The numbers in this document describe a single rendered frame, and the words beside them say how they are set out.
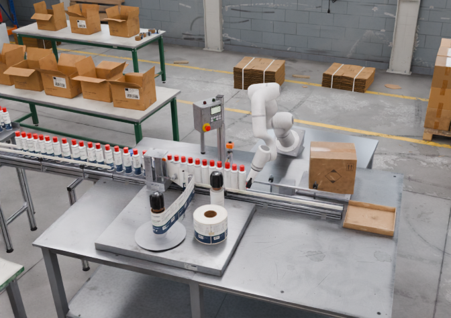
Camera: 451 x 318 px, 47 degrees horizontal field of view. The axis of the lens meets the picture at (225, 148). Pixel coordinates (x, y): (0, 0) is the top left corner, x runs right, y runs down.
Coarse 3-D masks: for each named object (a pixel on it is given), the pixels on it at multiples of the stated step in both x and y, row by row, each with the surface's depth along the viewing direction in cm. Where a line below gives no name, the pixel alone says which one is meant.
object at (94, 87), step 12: (84, 60) 529; (84, 72) 527; (96, 72) 545; (108, 72) 538; (120, 72) 526; (84, 84) 523; (96, 84) 517; (108, 84) 511; (84, 96) 531; (96, 96) 524; (108, 96) 518
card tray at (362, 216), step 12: (348, 204) 343; (360, 204) 340; (372, 204) 337; (348, 216) 332; (360, 216) 332; (372, 216) 331; (384, 216) 331; (360, 228) 318; (372, 228) 316; (384, 228) 320
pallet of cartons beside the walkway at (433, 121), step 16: (448, 48) 612; (448, 64) 563; (432, 80) 570; (448, 80) 563; (432, 96) 578; (448, 96) 570; (432, 112) 585; (448, 112) 578; (432, 128) 594; (448, 128) 586
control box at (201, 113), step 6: (198, 102) 338; (210, 102) 338; (216, 102) 338; (198, 108) 334; (204, 108) 332; (198, 114) 336; (204, 114) 334; (210, 114) 337; (216, 114) 340; (198, 120) 338; (204, 120) 336; (198, 126) 341; (204, 126) 338; (210, 126) 341; (216, 126) 344; (204, 132) 340
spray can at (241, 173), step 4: (240, 168) 342; (244, 168) 343; (240, 172) 342; (244, 172) 342; (240, 176) 343; (244, 176) 344; (240, 180) 345; (244, 180) 345; (240, 184) 346; (244, 184) 347; (240, 188) 348; (244, 188) 348
